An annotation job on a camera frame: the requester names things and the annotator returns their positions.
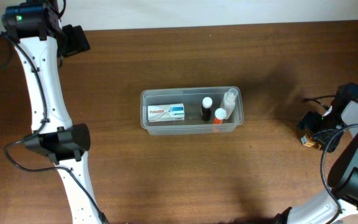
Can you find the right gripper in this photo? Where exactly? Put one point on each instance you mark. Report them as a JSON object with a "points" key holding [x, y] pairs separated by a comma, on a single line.
{"points": [[309, 121]]}

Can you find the small gold lid jar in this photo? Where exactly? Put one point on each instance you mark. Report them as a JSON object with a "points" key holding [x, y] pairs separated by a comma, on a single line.
{"points": [[307, 140]]}

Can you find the white spray bottle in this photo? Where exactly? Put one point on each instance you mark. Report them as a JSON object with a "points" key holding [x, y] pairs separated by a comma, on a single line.
{"points": [[228, 102]]}

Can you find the orange tube white cap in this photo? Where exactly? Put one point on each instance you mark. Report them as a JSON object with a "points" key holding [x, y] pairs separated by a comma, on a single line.
{"points": [[219, 116]]}

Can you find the black bottle white cap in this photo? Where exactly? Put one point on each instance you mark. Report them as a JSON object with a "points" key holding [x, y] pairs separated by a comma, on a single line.
{"points": [[206, 105]]}

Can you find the white Panadol medicine box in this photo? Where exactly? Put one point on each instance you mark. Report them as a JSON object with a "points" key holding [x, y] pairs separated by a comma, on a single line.
{"points": [[160, 113]]}

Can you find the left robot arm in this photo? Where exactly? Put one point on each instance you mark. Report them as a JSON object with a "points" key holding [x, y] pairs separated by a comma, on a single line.
{"points": [[41, 42]]}

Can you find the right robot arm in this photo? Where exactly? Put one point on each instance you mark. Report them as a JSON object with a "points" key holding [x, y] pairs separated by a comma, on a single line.
{"points": [[336, 132]]}

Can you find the clear plastic container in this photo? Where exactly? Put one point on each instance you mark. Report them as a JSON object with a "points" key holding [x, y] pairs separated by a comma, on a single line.
{"points": [[191, 98]]}

